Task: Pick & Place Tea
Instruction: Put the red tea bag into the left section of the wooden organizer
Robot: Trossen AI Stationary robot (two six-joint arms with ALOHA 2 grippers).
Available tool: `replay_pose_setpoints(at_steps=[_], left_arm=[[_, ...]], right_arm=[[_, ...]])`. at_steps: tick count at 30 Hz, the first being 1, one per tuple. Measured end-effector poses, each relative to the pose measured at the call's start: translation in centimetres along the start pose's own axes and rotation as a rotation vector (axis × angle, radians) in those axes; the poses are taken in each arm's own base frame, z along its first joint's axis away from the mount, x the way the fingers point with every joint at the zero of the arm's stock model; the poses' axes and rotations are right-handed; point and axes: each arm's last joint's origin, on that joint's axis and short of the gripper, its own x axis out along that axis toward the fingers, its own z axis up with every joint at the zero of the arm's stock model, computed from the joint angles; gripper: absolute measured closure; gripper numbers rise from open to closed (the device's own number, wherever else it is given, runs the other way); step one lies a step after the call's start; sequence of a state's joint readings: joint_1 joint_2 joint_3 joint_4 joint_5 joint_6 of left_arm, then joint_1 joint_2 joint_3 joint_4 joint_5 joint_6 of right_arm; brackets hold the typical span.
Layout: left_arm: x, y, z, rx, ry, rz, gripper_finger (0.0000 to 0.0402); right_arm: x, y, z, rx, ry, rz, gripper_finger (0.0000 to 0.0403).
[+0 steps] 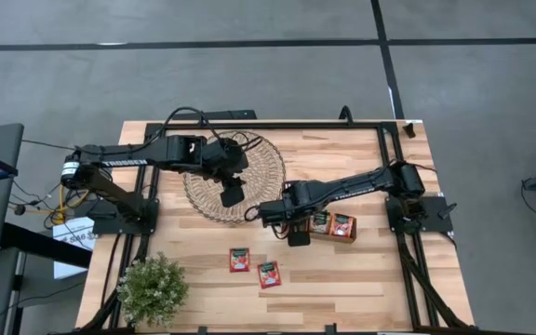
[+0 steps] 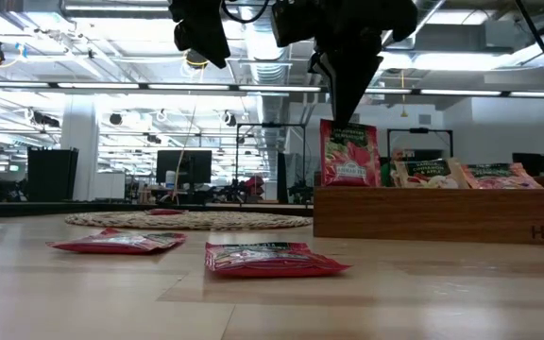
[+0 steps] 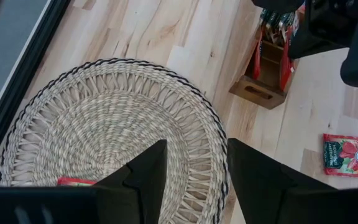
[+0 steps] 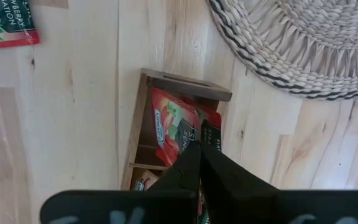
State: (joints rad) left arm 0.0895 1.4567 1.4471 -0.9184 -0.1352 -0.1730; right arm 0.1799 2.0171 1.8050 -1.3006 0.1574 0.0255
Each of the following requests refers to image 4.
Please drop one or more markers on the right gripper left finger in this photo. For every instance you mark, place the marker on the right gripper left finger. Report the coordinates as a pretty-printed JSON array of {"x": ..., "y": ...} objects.
[{"x": 182, "y": 174}]

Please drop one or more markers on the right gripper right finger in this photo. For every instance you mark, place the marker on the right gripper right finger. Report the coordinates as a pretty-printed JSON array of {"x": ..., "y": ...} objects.
[{"x": 222, "y": 180}]

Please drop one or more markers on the wooden tea organizer box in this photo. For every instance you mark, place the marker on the wooden tea organizer box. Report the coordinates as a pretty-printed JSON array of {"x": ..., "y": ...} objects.
[{"x": 185, "y": 85}]

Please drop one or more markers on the round woven placemat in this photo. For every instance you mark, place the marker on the round woven placemat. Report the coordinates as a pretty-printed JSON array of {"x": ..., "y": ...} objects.
[{"x": 306, "y": 46}]

